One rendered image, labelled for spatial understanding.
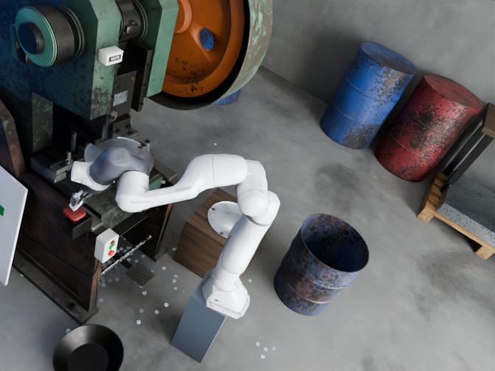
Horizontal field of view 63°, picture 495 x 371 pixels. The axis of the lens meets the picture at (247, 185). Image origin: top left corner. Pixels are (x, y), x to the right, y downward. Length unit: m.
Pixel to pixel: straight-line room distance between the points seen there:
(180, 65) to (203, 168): 0.76
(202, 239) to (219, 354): 0.60
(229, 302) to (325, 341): 0.91
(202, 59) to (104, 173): 0.77
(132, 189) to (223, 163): 0.29
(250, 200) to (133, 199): 0.36
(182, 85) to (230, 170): 0.73
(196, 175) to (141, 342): 1.15
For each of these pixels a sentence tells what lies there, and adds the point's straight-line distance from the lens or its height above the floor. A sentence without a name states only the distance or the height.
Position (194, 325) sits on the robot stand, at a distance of 2.01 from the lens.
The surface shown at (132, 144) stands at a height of 0.78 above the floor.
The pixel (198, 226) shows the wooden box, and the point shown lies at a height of 0.35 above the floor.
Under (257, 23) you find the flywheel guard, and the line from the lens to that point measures 1.67.
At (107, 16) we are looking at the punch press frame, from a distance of 1.43.
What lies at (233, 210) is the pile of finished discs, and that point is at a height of 0.35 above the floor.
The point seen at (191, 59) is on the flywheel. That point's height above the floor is 1.17.
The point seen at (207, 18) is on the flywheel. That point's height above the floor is 1.38.
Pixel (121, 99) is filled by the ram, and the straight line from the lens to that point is 1.73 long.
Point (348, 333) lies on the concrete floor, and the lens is 2.68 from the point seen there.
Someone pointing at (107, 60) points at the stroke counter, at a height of 1.31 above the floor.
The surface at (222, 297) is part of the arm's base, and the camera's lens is 1.80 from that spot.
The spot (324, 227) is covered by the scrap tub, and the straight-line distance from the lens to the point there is 2.56.
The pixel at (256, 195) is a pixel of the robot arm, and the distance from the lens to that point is 1.31.
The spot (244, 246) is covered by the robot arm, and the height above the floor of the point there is 0.87.
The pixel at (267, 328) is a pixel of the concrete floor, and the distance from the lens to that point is 2.44.
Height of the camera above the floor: 1.98
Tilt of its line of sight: 39 degrees down
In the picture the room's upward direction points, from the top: 24 degrees clockwise
